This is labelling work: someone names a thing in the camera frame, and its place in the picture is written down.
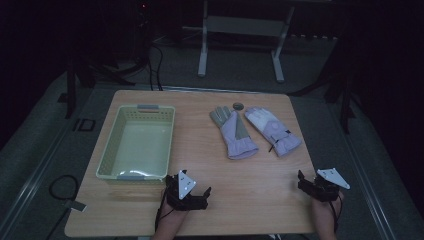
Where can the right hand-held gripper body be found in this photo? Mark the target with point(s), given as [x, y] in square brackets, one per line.
[325, 191]

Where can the black tripod stand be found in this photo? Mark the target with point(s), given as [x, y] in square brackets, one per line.
[70, 86]
[345, 100]

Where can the grey round table grommet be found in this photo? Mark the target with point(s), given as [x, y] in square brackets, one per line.
[238, 106]

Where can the person's left hand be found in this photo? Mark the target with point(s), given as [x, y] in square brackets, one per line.
[174, 214]

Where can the purple glove with white back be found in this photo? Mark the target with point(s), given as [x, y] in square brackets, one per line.
[275, 131]

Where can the pale green plastic basket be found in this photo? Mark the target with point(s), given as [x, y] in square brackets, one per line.
[138, 146]

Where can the person's right hand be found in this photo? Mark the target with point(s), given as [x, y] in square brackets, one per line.
[321, 206]

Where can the dark device with red light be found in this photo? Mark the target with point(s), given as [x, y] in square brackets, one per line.
[143, 10]

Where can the black square frame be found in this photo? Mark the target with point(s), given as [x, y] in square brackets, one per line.
[76, 125]

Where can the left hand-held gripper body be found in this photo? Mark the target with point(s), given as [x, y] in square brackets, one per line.
[186, 200]

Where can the purple glove with grey palm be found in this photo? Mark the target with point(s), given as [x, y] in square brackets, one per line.
[235, 136]

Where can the white metal stand frame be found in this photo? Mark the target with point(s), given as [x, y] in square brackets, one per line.
[243, 26]

